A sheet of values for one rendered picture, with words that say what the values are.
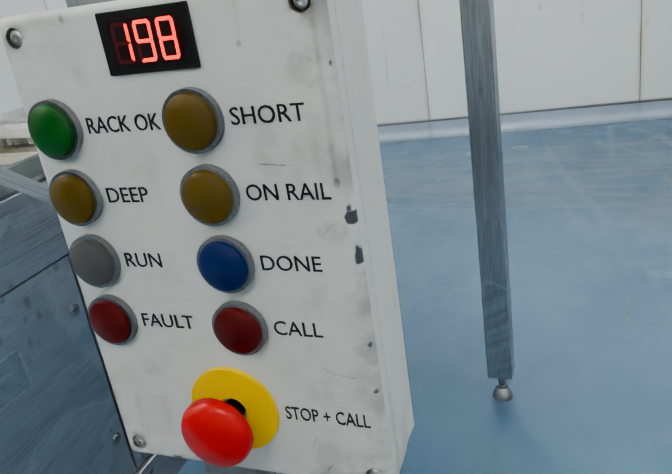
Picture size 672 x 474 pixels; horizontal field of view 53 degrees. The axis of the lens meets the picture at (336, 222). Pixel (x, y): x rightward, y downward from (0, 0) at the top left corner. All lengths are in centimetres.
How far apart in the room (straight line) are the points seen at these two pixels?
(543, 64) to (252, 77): 384
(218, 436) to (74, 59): 20
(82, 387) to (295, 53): 121
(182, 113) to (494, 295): 138
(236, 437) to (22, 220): 92
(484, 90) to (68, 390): 102
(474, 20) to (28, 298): 100
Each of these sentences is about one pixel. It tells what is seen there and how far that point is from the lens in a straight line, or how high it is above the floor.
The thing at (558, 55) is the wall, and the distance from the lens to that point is 411.
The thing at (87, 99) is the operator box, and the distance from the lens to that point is 35.
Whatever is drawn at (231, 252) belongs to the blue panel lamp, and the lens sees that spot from 33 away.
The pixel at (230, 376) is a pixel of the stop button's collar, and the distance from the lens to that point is 37.
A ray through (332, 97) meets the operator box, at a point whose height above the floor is 104.
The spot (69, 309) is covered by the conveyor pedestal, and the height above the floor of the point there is 54.
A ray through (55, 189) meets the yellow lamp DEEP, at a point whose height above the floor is 100.
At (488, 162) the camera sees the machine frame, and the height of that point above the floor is 63.
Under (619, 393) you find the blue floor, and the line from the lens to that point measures 185.
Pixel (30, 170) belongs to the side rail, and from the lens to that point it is 125.
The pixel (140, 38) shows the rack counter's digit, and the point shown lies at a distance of 32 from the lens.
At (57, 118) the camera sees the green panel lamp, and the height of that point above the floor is 104.
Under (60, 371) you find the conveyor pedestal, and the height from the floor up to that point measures 45.
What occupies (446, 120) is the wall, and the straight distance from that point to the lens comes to 417.
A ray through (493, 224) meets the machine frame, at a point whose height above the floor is 49.
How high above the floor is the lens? 109
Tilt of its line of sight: 21 degrees down
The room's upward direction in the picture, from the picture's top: 9 degrees counter-clockwise
